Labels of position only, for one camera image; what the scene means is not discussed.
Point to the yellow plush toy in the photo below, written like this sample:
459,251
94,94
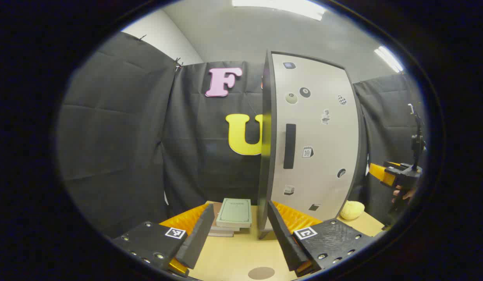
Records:
351,210

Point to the green book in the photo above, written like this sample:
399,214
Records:
234,212

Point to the brown book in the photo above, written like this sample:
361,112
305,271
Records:
217,214

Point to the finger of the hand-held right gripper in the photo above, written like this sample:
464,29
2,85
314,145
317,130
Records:
393,164
378,171

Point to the black backdrop cloth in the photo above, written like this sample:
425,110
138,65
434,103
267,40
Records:
120,136

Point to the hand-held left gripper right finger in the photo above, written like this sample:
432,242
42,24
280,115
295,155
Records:
282,238

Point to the dark grey cabinet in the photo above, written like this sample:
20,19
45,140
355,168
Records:
265,156

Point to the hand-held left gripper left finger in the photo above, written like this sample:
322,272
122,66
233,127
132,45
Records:
198,238

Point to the brown round coaster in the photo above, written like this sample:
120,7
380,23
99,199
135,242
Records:
261,273

